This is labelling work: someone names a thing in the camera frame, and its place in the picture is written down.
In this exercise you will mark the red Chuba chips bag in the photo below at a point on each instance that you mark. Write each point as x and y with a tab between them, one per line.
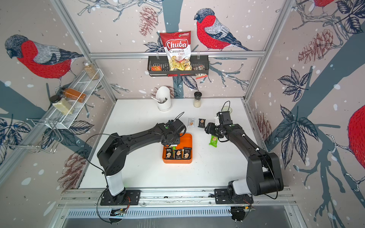
177	46

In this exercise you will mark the glass spice jar black lid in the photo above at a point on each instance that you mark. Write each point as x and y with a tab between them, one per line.
197	99

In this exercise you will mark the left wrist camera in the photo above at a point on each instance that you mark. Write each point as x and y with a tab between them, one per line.
177	126

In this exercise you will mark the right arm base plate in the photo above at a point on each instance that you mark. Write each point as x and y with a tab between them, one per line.
225	196

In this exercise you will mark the metal wire rack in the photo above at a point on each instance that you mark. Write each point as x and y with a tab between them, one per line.
32	135

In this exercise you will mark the pale yellow block jar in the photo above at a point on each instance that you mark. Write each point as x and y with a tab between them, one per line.
63	106

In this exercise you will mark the grain filled glass jar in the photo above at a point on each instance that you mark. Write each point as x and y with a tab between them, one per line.
91	70

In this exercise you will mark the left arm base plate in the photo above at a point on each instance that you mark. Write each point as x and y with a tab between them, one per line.
126	197

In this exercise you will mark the green translucent cup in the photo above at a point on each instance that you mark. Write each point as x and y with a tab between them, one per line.
227	108

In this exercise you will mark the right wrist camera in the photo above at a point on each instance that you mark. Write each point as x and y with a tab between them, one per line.
224	118

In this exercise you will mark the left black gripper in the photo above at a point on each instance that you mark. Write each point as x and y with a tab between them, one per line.
177	142

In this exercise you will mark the white wire wall shelf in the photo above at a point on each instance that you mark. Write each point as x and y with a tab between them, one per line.
83	84

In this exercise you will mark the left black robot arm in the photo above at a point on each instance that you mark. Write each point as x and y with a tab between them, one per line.
113	153

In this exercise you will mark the orange sauce bottle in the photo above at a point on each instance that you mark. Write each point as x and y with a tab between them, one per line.
73	95

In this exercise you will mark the black hanging wire basket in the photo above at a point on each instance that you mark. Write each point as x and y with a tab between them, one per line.
164	67

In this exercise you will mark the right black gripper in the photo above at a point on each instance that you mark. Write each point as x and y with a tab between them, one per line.
209	128

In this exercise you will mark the green cookie packet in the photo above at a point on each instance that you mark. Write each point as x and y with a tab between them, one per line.
213	141

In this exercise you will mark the white drycake cookie packet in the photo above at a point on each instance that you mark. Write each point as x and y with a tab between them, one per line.
191	122

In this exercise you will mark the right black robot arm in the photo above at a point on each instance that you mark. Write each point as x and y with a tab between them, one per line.
263	169

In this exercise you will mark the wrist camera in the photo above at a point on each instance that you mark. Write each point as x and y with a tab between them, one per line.
177	126
224	118

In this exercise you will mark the black cookie packet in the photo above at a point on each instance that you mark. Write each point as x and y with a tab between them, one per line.
169	154
201	123
187	151
178	154

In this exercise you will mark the white utensil holder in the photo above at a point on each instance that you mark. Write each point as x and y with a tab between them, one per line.
162	96

